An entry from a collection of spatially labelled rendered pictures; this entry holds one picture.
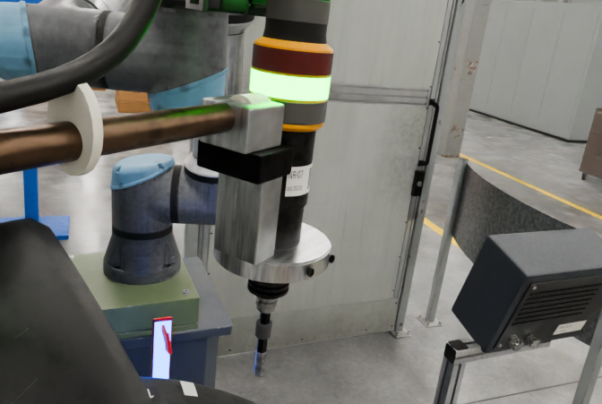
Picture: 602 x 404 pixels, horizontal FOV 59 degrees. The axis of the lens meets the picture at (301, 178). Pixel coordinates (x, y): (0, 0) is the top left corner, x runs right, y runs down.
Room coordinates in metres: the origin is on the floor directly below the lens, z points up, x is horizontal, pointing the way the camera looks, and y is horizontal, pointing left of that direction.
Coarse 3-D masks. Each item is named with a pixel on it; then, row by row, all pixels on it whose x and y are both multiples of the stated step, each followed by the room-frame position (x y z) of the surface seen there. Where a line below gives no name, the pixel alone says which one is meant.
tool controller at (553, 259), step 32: (480, 256) 0.89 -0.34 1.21; (512, 256) 0.84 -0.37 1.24; (544, 256) 0.86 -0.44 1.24; (576, 256) 0.89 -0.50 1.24; (480, 288) 0.88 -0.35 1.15; (512, 288) 0.82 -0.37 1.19; (544, 288) 0.82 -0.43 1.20; (576, 288) 0.86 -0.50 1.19; (480, 320) 0.86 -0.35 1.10; (512, 320) 0.83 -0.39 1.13; (544, 320) 0.86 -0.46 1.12; (576, 320) 0.91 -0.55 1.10
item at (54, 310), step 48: (0, 240) 0.30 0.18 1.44; (48, 240) 0.33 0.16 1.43; (0, 288) 0.27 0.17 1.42; (48, 288) 0.29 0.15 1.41; (0, 336) 0.25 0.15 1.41; (48, 336) 0.27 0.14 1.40; (96, 336) 0.29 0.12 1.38; (0, 384) 0.23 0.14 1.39; (48, 384) 0.25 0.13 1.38; (96, 384) 0.27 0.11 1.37
